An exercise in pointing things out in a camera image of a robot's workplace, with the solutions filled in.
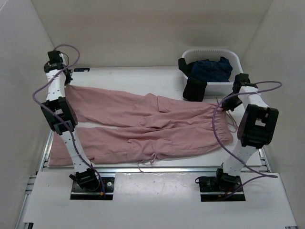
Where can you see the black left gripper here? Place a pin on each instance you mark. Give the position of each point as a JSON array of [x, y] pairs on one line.
[[68, 78]]

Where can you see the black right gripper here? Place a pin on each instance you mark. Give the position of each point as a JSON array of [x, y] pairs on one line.
[[226, 105]]

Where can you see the pink drawstring trousers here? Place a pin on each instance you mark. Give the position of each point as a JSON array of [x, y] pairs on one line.
[[132, 128]]

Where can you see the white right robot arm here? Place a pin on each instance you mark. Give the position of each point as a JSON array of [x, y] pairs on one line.
[[255, 130]]

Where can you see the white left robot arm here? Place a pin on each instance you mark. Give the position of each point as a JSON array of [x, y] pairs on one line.
[[62, 120]]

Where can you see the white plastic basket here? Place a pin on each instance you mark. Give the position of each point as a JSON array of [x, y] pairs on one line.
[[214, 54]]

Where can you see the blue denim jeans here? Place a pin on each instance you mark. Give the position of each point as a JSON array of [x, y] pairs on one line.
[[213, 71]]

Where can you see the black garment in basket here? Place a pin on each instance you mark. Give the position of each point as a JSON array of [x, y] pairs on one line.
[[194, 90]]

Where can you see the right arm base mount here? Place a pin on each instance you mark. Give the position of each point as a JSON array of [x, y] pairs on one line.
[[220, 187]]

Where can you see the aluminium table frame rail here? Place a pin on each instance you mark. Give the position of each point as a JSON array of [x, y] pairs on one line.
[[162, 195]]

